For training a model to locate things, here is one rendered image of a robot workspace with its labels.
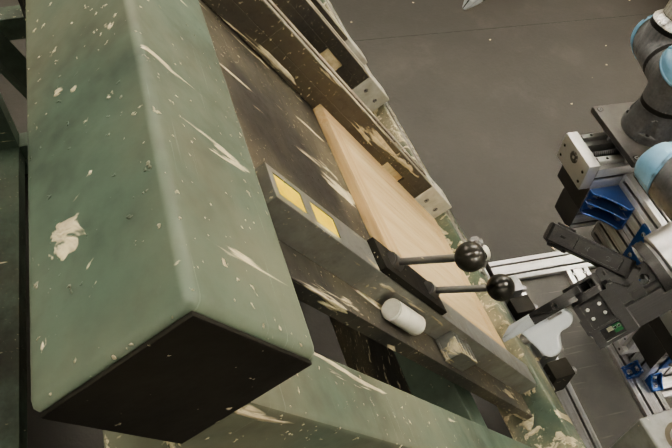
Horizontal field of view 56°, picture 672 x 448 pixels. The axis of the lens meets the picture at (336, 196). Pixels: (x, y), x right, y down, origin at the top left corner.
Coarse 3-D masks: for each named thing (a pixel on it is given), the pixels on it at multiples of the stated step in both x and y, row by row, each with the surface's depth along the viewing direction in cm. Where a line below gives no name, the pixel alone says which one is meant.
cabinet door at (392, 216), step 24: (336, 120) 125; (336, 144) 114; (360, 144) 132; (360, 168) 119; (384, 168) 141; (360, 192) 106; (384, 192) 126; (384, 216) 112; (408, 216) 133; (384, 240) 100; (408, 240) 118; (432, 240) 142; (432, 264) 124; (480, 312) 140
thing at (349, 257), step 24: (264, 168) 64; (264, 192) 62; (288, 216) 64; (312, 216) 67; (288, 240) 67; (312, 240) 68; (336, 240) 70; (360, 240) 78; (336, 264) 74; (360, 264) 75; (360, 288) 79; (384, 288) 81; (432, 312) 91; (456, 312) 104; (432, 336) 97; (480, 336) 110; (480, 360) 111; (504, 360) 116; (528, 384) 130
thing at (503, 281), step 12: (492, 276) 86; (504, 276) 85; (432, 288) 90; (444, 288) 90; (456, 288) 89; (468, 288) 88; (480, 288) 87; (492, 288) 85; (504, 288) 84; (504, 300) 85
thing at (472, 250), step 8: (464, 248) 76; (472, 248) 75; (480, 248) 76; (392, 256) 81; (424, 256) 80; (432, 256) 79; (440, 256) 78; (448, 256) 78; (456, 256) 76; (464, 256) 75; (472, 256) 75; (480, 256) 75; (392, 264) 81; (400, 264) 81; (408, 264) 81; (416, 264) 80; (456, 264) 77; (464, 264) 75; (472, 264) 75; (480, 264) 75
